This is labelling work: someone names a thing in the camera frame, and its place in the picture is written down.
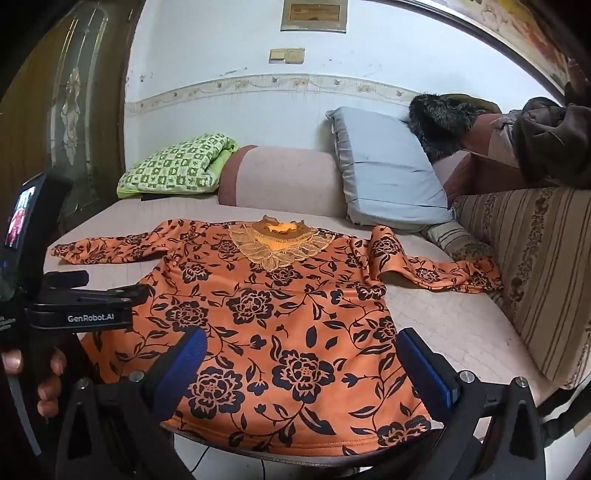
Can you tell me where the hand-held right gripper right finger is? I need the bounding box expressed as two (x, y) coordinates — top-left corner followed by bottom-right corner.
(396, 327), (548, 480)

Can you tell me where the green patterned folded blanket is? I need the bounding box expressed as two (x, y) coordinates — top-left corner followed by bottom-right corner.
(116, 133), (240, 198)

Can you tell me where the wooden door with glass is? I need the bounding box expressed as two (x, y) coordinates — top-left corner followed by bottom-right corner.
(0, 0), (148, 222)

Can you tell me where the black cable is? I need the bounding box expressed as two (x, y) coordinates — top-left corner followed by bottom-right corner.
(191, 445), (269, 480)

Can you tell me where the gold wall switch plate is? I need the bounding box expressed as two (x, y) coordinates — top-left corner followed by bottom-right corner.
(269, 47), (305, 64)

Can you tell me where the striped brown cushion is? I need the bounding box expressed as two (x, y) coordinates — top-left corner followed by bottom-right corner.
(425, 185), (591, 391)

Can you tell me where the orange floral shirt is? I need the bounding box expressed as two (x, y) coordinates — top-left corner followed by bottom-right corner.
(50, 215), (504, 455)

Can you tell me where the dark fur-trimmed coat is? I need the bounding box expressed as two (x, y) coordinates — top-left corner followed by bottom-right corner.
(407, 92), (502, 162)

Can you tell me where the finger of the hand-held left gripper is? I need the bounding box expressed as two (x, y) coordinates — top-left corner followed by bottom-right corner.
(76, 283), (151, 306)

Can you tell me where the pink bolster cushion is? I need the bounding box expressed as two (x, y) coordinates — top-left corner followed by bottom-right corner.
(217, 144), (349, 219)

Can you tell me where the grey pillow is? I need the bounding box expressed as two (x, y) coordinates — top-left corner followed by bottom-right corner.
(325, 106), (455, 232)

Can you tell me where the person's left hand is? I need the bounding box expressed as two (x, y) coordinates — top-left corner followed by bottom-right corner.
(0, 347), (68, 422)

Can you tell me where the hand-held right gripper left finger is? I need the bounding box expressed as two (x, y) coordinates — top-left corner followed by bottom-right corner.
(56, 327), (208, 480)

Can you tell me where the framed wall plaque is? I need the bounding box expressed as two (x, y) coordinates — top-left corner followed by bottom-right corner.
(280, 0), (348, 33)

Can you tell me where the brown jacket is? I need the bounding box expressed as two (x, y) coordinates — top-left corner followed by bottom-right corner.
(510, 96), (591, 188)

